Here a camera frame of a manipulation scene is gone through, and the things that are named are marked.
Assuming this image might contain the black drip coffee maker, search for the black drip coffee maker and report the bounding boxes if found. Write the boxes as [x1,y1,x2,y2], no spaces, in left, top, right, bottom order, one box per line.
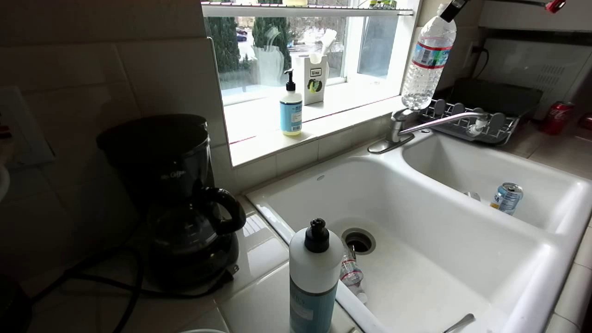
[95,111,247,293]

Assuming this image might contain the chrome sink faucet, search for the chrome sink faucet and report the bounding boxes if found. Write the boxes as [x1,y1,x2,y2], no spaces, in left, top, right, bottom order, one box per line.
[365,106,488,156]

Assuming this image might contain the grey dish drying rack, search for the grey dish drying rack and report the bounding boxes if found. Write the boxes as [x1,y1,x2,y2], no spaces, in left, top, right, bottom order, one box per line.
[410,78,545,148]

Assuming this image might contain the blue label pump soap bottle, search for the blue label pump soap bottle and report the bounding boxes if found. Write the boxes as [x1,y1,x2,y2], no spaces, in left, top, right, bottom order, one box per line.
[277,69,304,139]

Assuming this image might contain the black power cable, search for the black power cable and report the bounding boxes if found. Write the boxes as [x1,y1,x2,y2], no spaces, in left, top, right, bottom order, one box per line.
[29,243,236,333]

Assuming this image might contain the white double basin sink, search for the white double basin sink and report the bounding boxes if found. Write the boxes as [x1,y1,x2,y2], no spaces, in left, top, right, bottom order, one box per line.
[242,128,592,333]

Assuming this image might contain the metal utensil handle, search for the metal utensil handle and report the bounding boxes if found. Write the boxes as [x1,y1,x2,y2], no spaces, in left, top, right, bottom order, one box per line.
[441,311,476,333]

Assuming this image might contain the white teal dish soap bottle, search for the white teal dish soap bottle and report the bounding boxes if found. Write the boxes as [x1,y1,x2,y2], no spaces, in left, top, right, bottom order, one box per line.
[286,217,347,333]

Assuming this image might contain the white window frame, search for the white window frame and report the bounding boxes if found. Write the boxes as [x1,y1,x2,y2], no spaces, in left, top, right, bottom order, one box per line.
[199,0,421,169]

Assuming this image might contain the metal sink drain strainer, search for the metal sink drain strainer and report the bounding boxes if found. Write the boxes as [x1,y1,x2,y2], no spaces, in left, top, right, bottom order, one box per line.
[340,226,377,256]

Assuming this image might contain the blue soda can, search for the blue soda can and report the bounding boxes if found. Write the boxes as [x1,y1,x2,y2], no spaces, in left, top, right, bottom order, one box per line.
[489,180,525,217]

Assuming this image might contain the clear plastic water bottle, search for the clear plastic water bottle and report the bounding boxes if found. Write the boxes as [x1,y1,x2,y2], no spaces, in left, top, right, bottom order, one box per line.
[399,13,458,113]

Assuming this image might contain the red object on counter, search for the red object on counter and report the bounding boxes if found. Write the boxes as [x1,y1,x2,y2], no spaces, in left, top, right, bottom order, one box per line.
[541,100,576,137]

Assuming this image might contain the white carton with green print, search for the white carton with green print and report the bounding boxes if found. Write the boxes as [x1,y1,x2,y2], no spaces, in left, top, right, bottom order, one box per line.
[299,52,328,108]

